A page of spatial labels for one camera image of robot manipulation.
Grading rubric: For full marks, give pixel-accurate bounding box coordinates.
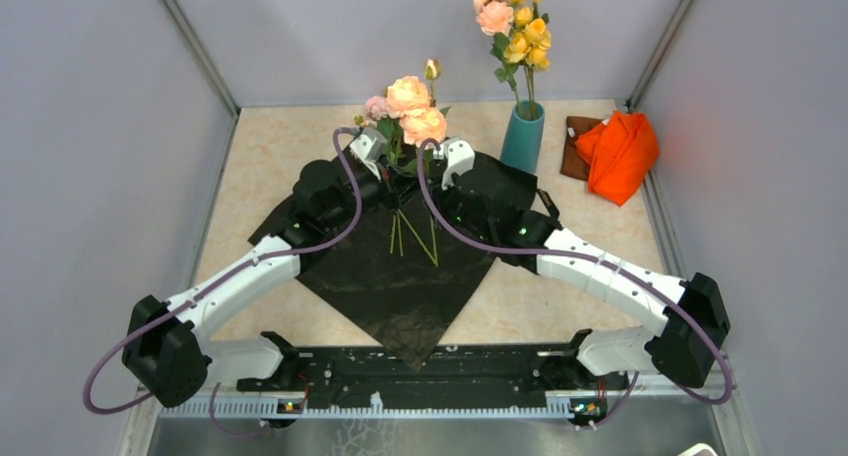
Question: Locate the black wrapping paper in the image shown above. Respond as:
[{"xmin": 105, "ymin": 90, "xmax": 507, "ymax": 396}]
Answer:
[{"xmin": 248, "ymin": 151, "xmax": 539, "ymax": 373}]

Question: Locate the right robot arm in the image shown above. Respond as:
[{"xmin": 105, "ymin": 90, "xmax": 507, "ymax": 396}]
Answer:
[{"xmin": 419, "ymin": 171, "xmax": 733, "ymax": 395}]

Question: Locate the brown cloth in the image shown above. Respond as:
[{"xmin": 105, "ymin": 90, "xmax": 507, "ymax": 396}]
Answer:
[{"xmin": 560, "ymin": 116, "xmax": 602, "ymax": 181}]

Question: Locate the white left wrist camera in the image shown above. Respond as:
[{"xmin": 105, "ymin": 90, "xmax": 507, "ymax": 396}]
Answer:
[{"xmin": 349, "ymin": 127, "xmax": 388, "ymax": 180}]

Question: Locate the peach rose stem in vase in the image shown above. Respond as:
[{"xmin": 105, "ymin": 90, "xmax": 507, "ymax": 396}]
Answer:
[{"xmin": 472, "ymin": 0, "xmax": 520, "ymax": 103}]

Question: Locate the left aluminium frame post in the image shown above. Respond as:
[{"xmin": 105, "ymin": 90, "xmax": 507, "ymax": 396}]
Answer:
[{"xmin": 159, "ymin": 0, "xmax": 240, "ymax": 118}]

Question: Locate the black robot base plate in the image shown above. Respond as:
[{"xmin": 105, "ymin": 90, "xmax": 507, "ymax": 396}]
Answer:
[{"xmin": 236, "ymin": 331, "xmax": 630, "ymax": 413}]

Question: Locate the peach double rose stem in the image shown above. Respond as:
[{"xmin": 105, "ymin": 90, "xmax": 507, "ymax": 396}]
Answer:
[{"xmin": 385, "ymin": 59, "xmax": 447, "ymax": 267}]

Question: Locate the yellow flower bunch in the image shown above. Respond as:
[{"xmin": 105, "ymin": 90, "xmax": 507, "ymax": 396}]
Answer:
[{"xmin": 503, "ymin": 0, "xmax": 552, "ymax": 121}]

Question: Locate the right aluminium frame post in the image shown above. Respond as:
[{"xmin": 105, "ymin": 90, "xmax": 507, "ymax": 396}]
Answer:
[{"xmin": 624, "ymin": 0, "xmax": 697, "ymax": 113}]

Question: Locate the orange cloth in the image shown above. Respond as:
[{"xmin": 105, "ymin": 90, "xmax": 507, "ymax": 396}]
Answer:
[{"xmin": 575, "ymin": 111, "xmax": 660, "ymax": 206}]

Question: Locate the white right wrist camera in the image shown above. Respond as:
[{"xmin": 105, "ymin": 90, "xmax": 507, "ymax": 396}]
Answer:
[{"xmin": 433, "ymin": 137, "xmax": 476, "ymax": 190}]

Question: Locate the aluminium frame post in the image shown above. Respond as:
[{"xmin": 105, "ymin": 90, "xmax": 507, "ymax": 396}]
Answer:
[
  {"xmin": 159, "ymin": 0, "xmax": 240, "ymax": 118},
  {"xmin": 624, "ymin": 0, "xmax": 697, "ymax": 113}
]

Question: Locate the teal ceramic vase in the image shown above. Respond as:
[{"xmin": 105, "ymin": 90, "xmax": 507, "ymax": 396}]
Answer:
[{"xmin": 500, "ymin": 101, "xmax": 545, "ymax": 174}]

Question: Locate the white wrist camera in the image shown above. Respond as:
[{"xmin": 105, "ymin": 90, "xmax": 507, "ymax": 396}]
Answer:
[
  {"xmin": 349, "ymin": 127, "xmax": 388, "ymax": 180},
  {"xmin": 433, "ymin": 137, "xmax": 476, "ymax": 190}
]

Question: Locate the grey cable duct rail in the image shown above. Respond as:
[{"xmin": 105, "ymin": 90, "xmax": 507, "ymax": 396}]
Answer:
[{"xmin": 160, "ymin": 395, "xmax": 604, "ymax": 422}]

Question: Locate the black ribbon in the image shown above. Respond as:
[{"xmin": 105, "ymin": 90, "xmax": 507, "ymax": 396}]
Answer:
[{"xmin": 536, "ymin": 188, "xmax": 560, "ymax": 223}]

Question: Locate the pink flower bunch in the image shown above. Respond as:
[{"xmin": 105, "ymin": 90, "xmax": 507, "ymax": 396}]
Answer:
[{"xmin": 354, "ymin": 96, "xmax": 405, "ymax": 257}]

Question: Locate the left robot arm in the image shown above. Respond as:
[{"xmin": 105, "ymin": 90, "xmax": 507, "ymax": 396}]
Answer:
[{"xmin": 121, "ymin": 158, "xmax": 392, "ymax": 408}]

